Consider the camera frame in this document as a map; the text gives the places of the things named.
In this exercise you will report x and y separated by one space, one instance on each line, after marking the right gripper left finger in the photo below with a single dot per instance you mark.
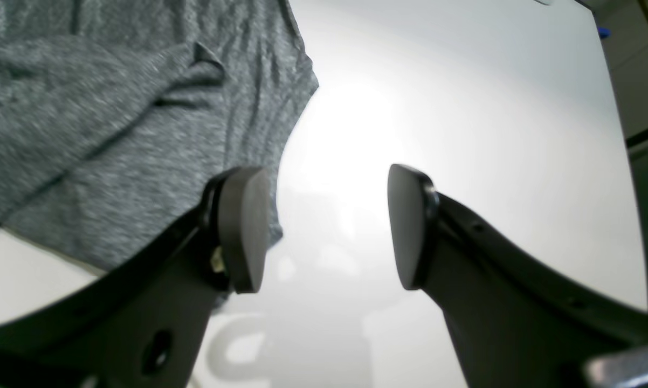
142 324

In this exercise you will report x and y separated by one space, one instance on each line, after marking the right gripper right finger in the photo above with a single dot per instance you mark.
513 321

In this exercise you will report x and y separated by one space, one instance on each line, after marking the grey long-sleeve T-shirt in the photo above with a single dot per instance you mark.
115 114

